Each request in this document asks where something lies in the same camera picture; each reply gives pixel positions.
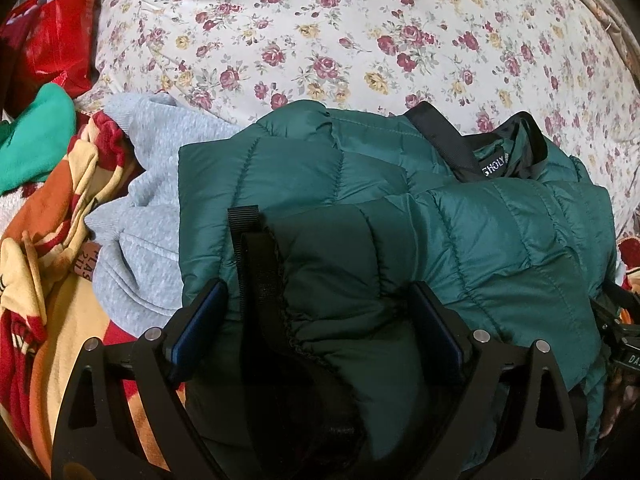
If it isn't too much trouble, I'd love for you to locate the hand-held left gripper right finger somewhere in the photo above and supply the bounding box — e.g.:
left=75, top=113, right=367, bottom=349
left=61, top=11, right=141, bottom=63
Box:
left=407, top=282, right=584, bottom=480

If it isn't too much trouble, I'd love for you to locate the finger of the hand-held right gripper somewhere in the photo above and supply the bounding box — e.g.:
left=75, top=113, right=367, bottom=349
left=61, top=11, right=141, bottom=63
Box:
left=589, top=280, right=640, bottom=333

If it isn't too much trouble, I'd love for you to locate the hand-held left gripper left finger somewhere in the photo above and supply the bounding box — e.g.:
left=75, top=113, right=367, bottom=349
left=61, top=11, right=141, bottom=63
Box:
left=50, top=278, right=230, bottom=480

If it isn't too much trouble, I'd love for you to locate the dark green puffer jacket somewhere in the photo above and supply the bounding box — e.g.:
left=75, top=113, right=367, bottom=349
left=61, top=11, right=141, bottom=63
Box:
left=177, top=100, right=622, bottom=480

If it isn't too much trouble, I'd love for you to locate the person's right hand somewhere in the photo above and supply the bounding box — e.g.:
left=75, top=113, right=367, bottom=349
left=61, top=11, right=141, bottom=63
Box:
left=599, top=362, right=635, bottom=437

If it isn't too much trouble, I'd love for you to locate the grey sweatshirt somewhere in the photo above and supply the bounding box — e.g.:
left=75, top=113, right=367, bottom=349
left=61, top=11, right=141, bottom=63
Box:
left=86, top=92, right=241, bottom=333

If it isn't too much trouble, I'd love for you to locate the orange yellow printed blanket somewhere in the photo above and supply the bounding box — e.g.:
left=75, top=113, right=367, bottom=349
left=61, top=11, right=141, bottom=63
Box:
left=0, top=110, right=640, bottom=478

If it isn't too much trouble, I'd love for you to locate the bright green cloth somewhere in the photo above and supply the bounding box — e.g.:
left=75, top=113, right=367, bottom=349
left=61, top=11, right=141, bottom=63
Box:
left=0, top=82, right=78, bottom=197

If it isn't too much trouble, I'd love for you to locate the beige cloth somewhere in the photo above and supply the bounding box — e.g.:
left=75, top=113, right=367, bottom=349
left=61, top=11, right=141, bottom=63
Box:
left=547, top=0, right=632, bottom=53

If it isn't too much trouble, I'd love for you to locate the floral quilt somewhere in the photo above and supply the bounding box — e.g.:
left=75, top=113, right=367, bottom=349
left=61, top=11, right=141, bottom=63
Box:
left=75, top=0, right=640, bottom=241

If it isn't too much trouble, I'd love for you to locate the red garment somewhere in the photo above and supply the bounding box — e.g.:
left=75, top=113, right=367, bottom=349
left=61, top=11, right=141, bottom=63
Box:
left=0, top=0, right=110, bottom=111

